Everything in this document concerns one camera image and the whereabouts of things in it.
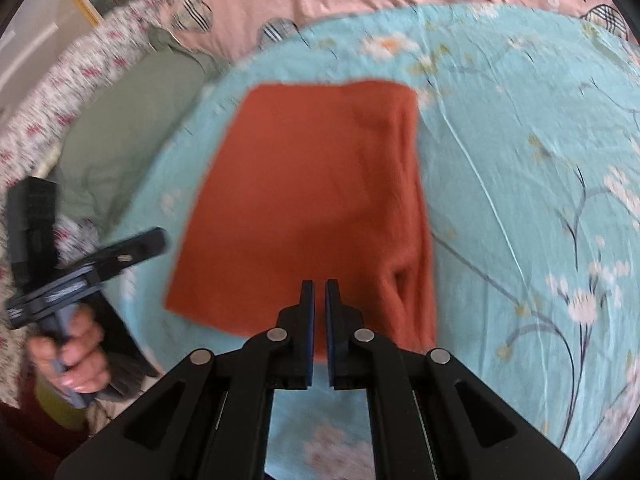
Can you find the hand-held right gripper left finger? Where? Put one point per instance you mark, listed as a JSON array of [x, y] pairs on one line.
[[306, 320]]

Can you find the person's left hand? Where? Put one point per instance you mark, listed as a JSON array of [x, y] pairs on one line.
[[82, 355]]

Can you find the blue floral bed sheet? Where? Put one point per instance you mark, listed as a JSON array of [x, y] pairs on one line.
[[500, 160]]

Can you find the green pillow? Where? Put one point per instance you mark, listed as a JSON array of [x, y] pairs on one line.
[[125, 125]]

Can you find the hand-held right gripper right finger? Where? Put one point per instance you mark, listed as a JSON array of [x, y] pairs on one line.
[[334, 320]]

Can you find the orange knit sweater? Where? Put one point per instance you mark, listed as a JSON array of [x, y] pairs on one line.
[[310, 185]]

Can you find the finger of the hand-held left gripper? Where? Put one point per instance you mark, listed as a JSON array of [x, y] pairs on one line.
[[132, 250]]

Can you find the white floral quilt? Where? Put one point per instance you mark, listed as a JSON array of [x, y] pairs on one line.
[[60, 85]]

